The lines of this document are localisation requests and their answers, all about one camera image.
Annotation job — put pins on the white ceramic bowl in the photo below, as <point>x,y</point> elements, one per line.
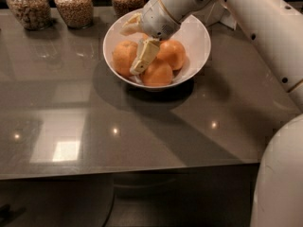
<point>192,35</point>

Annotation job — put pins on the glass jar of nuts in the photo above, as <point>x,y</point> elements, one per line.
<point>31,14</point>

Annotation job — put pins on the white picture frame stand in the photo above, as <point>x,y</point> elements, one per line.
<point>215,13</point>

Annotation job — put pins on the glass jar of grains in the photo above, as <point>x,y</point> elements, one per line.
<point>76,13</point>

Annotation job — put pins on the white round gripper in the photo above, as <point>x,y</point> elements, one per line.
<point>156,22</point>

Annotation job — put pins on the orange in bowl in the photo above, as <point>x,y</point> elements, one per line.
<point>174,53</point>
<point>123,56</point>
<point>158,73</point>

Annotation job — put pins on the right orange in bowl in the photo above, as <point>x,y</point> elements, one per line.
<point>174,53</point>

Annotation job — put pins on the front orange in bowl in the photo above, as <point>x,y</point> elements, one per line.
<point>158,73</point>

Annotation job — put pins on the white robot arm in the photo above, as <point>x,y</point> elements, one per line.
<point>275,29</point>

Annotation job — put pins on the left orange in bowl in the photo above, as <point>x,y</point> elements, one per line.
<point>123,56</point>

